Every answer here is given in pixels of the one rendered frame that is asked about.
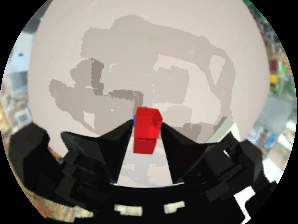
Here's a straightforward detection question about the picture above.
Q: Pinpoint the red cube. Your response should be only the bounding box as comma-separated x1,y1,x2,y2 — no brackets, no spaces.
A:
133,137,157,155
134,107,162,139

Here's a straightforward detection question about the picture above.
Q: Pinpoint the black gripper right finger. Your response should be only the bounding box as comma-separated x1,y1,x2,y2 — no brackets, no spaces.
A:
161,121,229,184

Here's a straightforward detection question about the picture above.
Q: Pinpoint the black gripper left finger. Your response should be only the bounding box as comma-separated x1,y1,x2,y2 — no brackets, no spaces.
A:
60,119,134,184

